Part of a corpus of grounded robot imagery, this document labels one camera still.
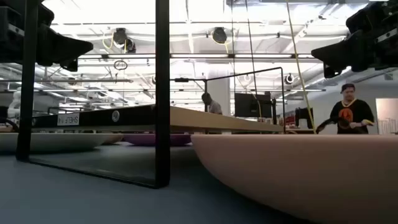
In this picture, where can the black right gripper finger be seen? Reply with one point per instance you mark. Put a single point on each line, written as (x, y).
(331, 71)
(348, 53)

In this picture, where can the purple round plate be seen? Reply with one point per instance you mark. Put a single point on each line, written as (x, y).
(140, 140)

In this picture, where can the wooden dish rack tray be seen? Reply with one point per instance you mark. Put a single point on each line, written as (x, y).
(162, 93)

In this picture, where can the white round plate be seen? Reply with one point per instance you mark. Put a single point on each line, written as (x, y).
(68, 141)

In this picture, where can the person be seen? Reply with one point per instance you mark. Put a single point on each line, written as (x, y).
(351, 115)
(214, 107)

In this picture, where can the pink round plate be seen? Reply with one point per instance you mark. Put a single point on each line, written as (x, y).
(295, 174)

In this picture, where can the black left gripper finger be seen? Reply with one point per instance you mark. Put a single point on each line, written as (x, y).
(59, 46)
(71, 65)

